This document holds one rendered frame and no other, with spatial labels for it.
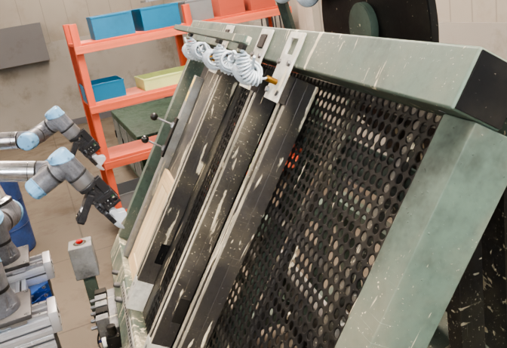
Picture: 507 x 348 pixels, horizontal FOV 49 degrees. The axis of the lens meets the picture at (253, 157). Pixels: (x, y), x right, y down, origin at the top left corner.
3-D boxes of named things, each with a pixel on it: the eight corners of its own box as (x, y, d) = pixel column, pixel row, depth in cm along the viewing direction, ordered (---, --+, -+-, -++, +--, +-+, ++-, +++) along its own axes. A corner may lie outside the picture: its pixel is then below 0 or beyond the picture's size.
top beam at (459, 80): (203, 45, 288) (185, 38, 284) (210, 27, 287) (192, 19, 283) (501, 133, 84) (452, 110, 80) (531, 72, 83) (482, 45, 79)
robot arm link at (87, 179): (70, 186, 186) (68, 180, 193) (79, 195, 187) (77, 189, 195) (87, 171, 187) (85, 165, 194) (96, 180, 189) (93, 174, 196)
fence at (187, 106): (130, 254, 278) (122, 251, 276) (201, 78, 266) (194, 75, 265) (131, 257, 273) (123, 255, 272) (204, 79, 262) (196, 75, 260)
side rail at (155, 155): (136, 238, 303) (118, 232, 299) (213, 50, 290) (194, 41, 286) (138, 242, 298) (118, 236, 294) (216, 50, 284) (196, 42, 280)
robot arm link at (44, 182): (43, 193, 196) (67, 174, 196) (36, 204, 185) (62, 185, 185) (27, 177, 194) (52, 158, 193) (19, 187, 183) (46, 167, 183)
